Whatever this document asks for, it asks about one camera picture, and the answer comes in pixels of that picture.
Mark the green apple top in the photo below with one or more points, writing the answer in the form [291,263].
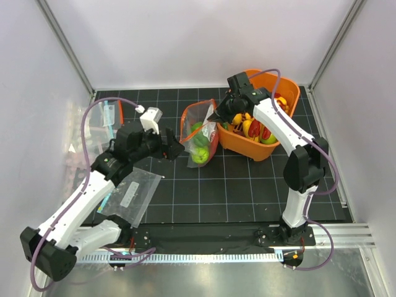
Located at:
[200,155]

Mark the red toy lobster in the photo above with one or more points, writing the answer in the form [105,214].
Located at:
[257,131]

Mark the aluminium frame post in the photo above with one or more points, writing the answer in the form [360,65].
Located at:
[65,45]
[345,26]

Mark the orange zipper clear bag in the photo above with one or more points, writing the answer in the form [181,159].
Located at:
[194,113]

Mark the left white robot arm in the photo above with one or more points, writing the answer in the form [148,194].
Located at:
[54,247]

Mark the orange plastic basket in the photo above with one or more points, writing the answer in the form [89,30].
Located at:
[232,137]

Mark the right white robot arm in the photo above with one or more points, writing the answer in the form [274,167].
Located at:
[271,100]

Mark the green apple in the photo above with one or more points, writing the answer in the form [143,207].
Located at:
[196,129]
[200,155]

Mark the green bell pepper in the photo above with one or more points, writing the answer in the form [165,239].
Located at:
[201,141]

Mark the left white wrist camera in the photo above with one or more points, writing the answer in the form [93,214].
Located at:
[149,118]

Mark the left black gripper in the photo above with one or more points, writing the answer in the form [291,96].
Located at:
[175,146]

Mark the green pear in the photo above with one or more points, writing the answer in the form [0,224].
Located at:
[268,139]

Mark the clear bag white label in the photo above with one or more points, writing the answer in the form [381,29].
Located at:
[131,198]

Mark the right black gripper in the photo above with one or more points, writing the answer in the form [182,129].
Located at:
[229,96]

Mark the slotted cable duct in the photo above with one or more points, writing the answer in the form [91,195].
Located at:
[105,257]

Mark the left aluminium frame post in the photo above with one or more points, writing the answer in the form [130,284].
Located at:
[65,45]

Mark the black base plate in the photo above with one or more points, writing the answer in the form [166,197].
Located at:
[213,238]

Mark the right aluminium frame post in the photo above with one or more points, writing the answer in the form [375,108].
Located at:
[345,26]

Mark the aluminium front rail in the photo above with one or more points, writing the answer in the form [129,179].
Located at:
[344,235]

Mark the yellow bell pepper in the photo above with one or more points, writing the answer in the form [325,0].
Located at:
[283,104]

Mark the yellow orange fruit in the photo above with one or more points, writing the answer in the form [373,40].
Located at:
[238,119]

